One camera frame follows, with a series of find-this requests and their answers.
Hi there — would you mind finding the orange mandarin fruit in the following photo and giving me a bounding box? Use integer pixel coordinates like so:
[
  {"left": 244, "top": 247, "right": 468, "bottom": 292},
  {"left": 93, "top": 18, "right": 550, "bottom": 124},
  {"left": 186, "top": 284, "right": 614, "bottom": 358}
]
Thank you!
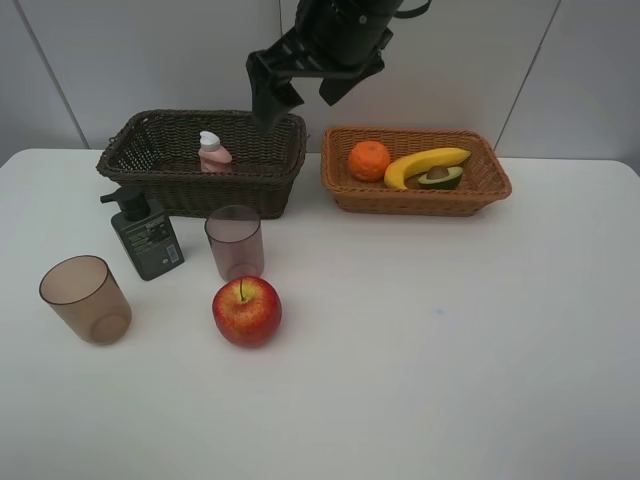
[{"left": 348, "top": 141, "right": 391, "bottom": 182}]

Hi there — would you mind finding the purple translucent plastic cup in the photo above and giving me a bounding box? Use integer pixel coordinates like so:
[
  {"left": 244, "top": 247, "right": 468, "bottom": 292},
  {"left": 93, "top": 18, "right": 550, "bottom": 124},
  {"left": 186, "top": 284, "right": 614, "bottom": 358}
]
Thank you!
[{"left": 204, "top": 205, "right": 265, "bottom": 282}]

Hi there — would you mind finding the dark brown wicker basket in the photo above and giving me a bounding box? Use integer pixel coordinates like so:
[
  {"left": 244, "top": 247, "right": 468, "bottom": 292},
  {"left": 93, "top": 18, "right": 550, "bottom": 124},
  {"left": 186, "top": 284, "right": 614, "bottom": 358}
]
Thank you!
[{"left": 97, "top": 110, "right": 307, "bottom": 219}]

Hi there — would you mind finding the dark green pump bottle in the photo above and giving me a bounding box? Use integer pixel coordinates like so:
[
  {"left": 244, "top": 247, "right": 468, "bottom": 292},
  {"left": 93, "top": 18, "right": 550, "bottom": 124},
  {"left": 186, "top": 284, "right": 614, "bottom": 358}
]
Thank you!
[{"left": 100, "top": 186, "right": 185, "bottom": 281}]

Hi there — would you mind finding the brown translucent plastic cup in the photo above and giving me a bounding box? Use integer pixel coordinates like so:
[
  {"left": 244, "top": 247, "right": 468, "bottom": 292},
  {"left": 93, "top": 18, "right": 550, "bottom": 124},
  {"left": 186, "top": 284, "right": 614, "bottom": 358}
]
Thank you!
[{"left": 39, "top": 255, "right": 132, "bottom": 345}]

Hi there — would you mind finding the halved avocado with pit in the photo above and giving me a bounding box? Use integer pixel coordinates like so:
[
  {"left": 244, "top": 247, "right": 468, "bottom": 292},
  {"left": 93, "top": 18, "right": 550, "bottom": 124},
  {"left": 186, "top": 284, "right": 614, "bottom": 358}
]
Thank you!
[{"left": 418, "top": 166, "right": 464, "bottom": 190}]

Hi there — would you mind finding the pink bottle white cap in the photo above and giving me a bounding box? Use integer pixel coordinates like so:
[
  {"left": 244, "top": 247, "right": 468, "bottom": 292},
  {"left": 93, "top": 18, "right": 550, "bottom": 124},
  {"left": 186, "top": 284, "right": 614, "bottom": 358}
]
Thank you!
[{"left": 198, "top": 131, "right": 232, "bottom": 173}]

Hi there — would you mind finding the black camera cable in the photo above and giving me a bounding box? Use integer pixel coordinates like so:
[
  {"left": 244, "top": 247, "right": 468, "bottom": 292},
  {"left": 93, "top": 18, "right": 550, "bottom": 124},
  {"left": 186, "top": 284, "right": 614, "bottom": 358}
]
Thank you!
[{"left": 394, "top": 0, "right": 432, "bottom": 18}]

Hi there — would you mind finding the red yellow apple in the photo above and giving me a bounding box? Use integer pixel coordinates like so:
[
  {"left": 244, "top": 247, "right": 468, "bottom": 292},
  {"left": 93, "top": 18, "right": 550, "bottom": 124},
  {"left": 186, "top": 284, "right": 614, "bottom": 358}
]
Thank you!
[{"left": 212, "top": 276, "right": 282, "bottom": 348}]

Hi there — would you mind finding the yellow banana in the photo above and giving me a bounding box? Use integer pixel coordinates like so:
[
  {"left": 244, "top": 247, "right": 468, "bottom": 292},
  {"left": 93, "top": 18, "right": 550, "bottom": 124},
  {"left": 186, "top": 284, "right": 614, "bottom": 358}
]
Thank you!
[{"left": 384, "top": 147, "right": 471, "bottom": 190}]

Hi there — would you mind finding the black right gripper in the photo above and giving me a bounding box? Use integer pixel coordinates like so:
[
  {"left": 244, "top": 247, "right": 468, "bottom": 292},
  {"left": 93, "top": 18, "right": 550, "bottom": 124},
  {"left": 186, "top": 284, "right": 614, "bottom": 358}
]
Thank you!
[{"left": 246, "top": 0, "right": 400, "bottom": 131}]

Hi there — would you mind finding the orange wicker basket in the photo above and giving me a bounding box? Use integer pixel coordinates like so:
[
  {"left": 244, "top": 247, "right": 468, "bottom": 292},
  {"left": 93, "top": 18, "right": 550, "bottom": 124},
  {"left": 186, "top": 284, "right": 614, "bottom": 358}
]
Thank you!
[{"left": 321, "top": 126, "right": 512, "bottom": 216}]

